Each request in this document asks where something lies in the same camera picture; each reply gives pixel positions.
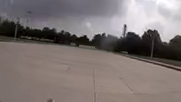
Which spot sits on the pale pole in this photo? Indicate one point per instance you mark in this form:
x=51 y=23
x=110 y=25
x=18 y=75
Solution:
x=152 y=48
x=16 y=30

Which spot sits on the low concrete kerb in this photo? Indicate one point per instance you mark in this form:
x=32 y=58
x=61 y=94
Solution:
x=173 y=67

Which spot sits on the tall slim tower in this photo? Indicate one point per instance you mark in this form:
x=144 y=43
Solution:
x=124 y=30

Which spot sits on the row of dark trees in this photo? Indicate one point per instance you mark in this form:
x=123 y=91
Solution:
x=133 y=44

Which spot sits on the grey paved slab plaza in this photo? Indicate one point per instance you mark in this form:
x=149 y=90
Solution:
x=86 y=70

